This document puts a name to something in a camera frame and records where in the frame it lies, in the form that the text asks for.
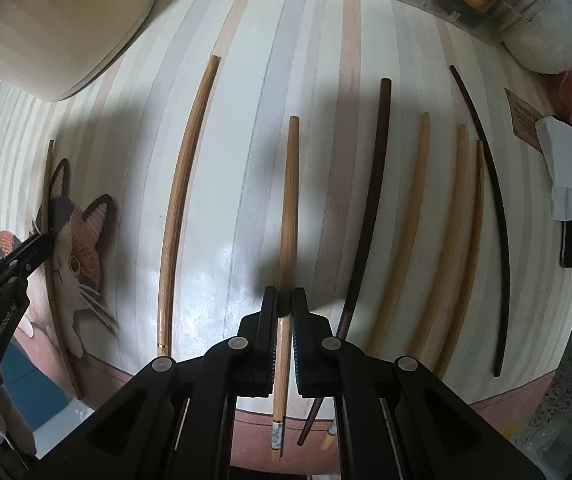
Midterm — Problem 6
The blue cabinet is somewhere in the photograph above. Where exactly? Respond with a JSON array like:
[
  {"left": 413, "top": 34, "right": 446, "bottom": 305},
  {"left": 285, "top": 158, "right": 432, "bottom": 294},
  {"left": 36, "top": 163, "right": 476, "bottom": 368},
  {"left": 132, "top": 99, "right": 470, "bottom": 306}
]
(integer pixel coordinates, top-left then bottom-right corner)
[{"left": 0, "top": 341, "right": 73, "bottom": 428}]

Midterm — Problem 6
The brown card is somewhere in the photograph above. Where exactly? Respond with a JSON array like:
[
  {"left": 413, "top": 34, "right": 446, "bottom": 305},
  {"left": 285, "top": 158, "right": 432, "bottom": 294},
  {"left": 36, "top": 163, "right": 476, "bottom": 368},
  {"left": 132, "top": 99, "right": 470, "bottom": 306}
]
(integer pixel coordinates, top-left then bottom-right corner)
[{"left": 504, "top": 87, "right": 547, "bottom": 147}]

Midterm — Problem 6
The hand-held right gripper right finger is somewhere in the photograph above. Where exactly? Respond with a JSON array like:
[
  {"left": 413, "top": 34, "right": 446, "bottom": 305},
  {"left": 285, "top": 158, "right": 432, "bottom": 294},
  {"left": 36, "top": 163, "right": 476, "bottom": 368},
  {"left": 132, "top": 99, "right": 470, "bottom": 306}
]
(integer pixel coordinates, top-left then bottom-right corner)
[{"left": 290, "top": 286, "right": 547, "bottom": 480}]

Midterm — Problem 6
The white folded cloth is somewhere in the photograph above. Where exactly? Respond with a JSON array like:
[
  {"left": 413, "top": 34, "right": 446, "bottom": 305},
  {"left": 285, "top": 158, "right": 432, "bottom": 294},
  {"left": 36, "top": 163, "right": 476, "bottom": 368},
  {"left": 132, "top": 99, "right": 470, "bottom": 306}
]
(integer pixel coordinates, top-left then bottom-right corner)
[{"left": 536, "top": 115, "right": 572, "bottom": 222}]

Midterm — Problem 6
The cream plastic utensil holder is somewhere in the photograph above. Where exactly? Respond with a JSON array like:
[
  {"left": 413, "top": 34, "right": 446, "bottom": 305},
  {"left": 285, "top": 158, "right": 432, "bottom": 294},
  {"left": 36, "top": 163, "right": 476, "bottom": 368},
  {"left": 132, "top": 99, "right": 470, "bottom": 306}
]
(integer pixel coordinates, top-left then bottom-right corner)
[{"left": 0, "top": 0, "right": 156, "bottom": 102}]

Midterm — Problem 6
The translucent plastic bag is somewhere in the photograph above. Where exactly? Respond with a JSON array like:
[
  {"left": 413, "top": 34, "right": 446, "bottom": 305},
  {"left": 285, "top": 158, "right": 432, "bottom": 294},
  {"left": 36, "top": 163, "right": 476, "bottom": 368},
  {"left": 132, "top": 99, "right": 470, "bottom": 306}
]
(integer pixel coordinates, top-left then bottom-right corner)
[{"left": 502, "top": 7, "right": 572, "bottom": 75}]

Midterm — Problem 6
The thin black chopstick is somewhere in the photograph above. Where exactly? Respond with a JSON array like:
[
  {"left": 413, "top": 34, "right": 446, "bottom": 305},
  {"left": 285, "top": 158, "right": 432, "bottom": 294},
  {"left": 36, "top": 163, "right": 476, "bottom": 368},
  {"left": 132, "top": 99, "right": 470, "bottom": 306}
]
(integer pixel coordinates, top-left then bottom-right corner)
[{"left": 448, "top": 65, "right": 511, "bottom": 379}]

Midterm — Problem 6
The light wooden chopstick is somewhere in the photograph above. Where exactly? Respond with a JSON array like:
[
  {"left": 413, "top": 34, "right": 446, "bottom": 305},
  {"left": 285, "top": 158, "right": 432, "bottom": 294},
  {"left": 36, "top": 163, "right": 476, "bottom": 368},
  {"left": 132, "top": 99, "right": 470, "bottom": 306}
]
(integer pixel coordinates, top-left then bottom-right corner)
[
  {"left": 320, "top": 112, "right": 431, "bottom": 451},
  {"left": 406, "top": 124, "right": 468, "bottom": 359},
  {"left": 433, "top": 140, "right": 486, "bottom": 377}
]

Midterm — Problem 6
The striped cat print table mat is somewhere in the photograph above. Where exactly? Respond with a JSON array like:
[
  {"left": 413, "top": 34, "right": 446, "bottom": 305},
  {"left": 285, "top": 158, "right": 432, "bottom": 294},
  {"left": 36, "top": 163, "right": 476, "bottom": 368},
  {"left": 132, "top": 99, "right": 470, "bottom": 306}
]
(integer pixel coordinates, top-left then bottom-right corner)
[{"left": 0, "top": 0, "right": 572, "bottom": 472}]

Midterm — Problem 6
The dark brown chopstick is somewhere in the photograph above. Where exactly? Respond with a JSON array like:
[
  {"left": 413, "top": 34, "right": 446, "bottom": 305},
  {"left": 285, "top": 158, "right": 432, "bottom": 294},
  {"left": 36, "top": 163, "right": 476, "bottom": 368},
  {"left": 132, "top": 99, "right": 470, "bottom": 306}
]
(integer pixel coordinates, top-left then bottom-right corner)
[{"left": 296, "top": 77, "right": 393, "bottom": 447}]

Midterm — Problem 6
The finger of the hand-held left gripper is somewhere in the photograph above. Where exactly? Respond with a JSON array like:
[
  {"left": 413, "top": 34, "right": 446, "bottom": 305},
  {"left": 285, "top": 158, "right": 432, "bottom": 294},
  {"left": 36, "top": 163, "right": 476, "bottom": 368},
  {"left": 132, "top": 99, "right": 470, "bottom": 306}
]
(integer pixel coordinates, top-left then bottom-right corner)
[{"left": 0, "top": 232, "right": 57, "bottom": 287}]

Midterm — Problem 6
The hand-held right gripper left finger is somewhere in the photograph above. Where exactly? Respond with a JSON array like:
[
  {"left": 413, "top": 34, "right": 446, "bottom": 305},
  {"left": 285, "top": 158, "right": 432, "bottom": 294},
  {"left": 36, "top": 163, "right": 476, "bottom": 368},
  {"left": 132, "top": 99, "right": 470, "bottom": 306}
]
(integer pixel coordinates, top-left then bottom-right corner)
[{"left": 26, "top": 286, "right": 281, "bottom": 480}]

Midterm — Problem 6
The brown wooden chopstick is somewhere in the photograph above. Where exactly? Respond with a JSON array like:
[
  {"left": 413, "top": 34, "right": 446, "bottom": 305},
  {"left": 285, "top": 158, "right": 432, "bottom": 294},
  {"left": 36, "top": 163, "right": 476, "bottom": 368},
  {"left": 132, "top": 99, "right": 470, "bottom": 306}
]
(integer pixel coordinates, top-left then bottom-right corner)
[
  {"left": 269, "top": 116, "right": 301, "bottom": 465},
  {"left": 42, "top": 139, "right": 85, "bottom": 401},
  {"left": 157, "top": 55, "right": 223, "bottom": 359}
]

